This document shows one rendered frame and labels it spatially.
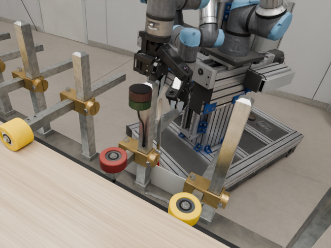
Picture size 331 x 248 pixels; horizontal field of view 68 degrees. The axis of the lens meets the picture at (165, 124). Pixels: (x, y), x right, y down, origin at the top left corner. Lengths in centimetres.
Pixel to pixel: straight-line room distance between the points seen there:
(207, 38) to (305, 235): 75
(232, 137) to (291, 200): 154
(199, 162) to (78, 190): 123
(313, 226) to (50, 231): 61
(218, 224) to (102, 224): 42
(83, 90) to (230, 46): 70
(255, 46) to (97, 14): 291
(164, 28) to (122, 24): 325
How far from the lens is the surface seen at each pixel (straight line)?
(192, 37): 92
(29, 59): 101
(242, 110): 58
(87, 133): 93
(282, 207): 204
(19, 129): 78
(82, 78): 82
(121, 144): 83
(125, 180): 94
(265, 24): 113
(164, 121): 96
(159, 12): 67
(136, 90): 63
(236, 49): 123
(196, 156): 182
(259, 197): 201
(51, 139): 115
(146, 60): 72
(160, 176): 89
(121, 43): 400
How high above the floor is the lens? 141
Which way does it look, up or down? 35 degrees down
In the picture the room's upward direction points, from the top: 8 degrees clockwise
